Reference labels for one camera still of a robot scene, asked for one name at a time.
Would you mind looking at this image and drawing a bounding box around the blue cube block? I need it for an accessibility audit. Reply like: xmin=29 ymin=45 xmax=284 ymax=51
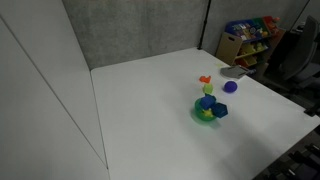
xmin=199 ymin=94 xmax=217 ymax=111

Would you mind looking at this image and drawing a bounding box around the orange block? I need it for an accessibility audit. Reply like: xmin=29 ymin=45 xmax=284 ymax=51
xmin=198 ymin=75 xmax=212 ymax=84

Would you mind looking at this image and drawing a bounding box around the green bowl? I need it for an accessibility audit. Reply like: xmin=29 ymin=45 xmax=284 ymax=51
xmin=194 ymin=97 xmax=221 ymax=122

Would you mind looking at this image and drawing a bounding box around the yellow-green block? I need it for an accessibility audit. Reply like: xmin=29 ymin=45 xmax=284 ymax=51
xmin=202 ymin=83 xmax=214 ymax=95

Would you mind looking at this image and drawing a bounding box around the dark blue hexagonal block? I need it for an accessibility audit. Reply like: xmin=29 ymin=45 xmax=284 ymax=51
xmin=212 ymin=102 xmax=230 ymax=119

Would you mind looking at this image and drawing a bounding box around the black stand pole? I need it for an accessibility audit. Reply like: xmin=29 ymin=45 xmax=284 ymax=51
xmin=196 ymin=0 xmax=213 ymax=51

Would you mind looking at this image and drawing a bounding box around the wooden toy shelf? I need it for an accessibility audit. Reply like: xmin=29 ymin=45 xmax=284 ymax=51
xmin=215 ymin=15 xmax=288 ymax=70

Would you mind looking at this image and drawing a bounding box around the grey office chair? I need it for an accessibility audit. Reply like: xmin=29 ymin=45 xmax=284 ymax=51
xmin=263 ymin=14 xmax=320 ymax=96

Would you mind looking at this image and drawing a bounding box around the black table edge clamp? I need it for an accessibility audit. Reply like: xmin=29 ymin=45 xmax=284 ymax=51
xmin=303 ymin=99 xmax=320 ymax=118

